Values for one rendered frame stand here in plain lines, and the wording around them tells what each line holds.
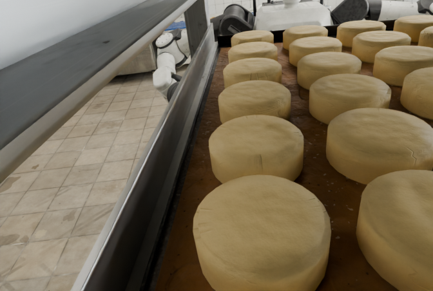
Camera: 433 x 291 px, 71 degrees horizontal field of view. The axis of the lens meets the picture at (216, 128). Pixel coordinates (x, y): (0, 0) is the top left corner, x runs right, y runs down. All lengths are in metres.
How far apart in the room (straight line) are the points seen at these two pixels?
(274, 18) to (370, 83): 0.95
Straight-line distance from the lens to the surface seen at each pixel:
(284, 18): 1.16
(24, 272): 2.45
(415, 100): 0.23
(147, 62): 4.90
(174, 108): 0.20
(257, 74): 0.24
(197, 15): 0.42
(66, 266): 2.32
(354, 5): 1.25
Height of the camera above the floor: 1.59
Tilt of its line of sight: 29 degrees down
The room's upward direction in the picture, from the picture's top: 7 degrees counter-clockwise
